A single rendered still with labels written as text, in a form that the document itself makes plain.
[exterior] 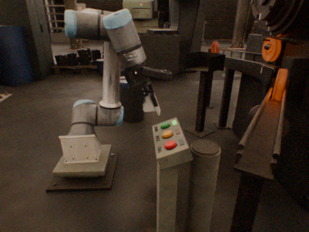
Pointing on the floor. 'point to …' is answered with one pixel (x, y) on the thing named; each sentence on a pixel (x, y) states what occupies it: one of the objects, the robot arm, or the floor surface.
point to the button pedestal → (168, 175)
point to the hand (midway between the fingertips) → (159, 111)
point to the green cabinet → (31, 32)
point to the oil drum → (14, 57)
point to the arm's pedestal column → (62, 184)
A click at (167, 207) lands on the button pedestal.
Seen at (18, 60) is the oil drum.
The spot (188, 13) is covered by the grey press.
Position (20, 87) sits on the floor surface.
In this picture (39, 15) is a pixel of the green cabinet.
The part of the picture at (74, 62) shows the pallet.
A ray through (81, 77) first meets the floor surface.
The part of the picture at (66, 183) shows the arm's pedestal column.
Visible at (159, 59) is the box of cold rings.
